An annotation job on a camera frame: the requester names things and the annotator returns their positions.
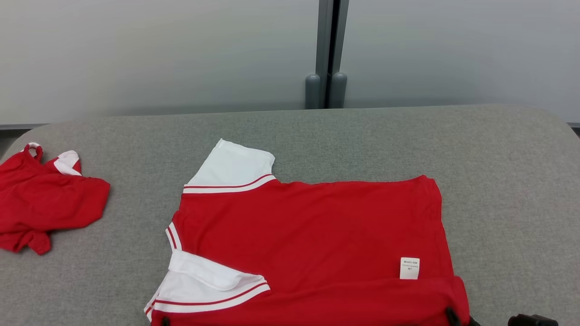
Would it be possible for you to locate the grey partition post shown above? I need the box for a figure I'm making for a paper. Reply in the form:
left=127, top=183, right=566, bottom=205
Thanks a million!
left=304, top=0, right=349, bottom=110

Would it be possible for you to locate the crumpled red white-trimmed garment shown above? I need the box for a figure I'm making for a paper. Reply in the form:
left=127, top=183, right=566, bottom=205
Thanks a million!
left=0, top=142, right=111, bottom=255

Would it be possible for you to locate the red white-sleeved shirt with label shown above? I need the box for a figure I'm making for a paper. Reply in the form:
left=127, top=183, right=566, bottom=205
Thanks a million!
left=144, top=138, right=472, bottom=326

